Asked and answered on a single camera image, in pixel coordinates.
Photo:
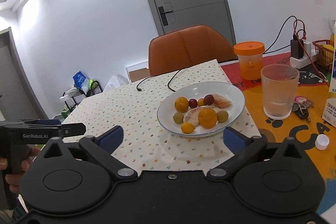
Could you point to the ribbed clear glass cup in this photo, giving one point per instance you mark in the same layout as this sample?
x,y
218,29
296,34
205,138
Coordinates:
x,y
279,85

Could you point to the white milk carton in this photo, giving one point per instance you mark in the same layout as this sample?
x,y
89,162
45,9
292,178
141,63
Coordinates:
x,y
329,114

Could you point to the dotted cream tablecloth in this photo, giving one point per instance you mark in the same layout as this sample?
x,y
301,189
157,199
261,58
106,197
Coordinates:
x,y
146,144

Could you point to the white power strip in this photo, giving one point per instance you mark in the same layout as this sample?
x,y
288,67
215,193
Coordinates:
x,y
306,59

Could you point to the key bunch with fob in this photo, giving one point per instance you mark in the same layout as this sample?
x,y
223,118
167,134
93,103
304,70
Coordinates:
x,y
301,107

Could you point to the dark red plum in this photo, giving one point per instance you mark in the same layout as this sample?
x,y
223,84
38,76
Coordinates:
x,y
209,99

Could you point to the black charger adapter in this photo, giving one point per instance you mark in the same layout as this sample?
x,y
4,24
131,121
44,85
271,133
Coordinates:
x,y
296,48

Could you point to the white framed board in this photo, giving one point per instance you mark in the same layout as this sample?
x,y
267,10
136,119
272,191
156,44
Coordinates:
x,y
135,67

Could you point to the medium orange tangerine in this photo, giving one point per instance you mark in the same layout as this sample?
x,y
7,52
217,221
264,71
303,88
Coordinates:
x,y
181,104

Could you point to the blue plastic bag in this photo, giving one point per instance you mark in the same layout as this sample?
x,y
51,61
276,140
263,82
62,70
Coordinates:
x,y
81,81

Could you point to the large orange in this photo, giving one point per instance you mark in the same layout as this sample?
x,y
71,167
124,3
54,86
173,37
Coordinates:
x,y
207,118

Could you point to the black metal shelf rack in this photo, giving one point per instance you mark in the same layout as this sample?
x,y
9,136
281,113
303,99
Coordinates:
x,y
74,96

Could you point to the large peeled pomelo segment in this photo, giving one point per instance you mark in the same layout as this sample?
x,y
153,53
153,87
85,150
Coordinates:
x,y
221,102

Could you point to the person's left hand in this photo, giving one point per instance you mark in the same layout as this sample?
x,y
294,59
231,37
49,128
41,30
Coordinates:
x,y
12,172

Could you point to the white bottle cap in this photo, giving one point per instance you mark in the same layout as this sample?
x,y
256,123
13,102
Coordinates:
x,y
322,141

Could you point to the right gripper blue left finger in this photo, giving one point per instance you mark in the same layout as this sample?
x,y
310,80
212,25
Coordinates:
x,y
110,140

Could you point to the small kumquat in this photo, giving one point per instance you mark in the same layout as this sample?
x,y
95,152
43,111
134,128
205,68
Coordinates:
x,y
187,128
201,102

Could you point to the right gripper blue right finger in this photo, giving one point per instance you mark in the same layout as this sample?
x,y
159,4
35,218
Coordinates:
x,y
235,141

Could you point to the orange lidded plastic jar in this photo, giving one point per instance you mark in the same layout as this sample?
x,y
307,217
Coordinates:
x,y
250,57

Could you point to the orange red cat placemat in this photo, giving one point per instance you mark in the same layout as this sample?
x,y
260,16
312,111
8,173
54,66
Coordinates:
x,y
312,85

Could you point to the white ceramic plate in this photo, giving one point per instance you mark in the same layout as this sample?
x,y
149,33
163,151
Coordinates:
x,y
166,109

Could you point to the orange leather chair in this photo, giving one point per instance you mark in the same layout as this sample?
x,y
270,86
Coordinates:
x,y
187,47

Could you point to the clear plastic bag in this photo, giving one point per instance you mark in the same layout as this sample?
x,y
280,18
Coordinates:
x,y
113,83

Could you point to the brown cardboard sheet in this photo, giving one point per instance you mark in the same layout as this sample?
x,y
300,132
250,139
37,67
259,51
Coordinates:
x,y
138,74

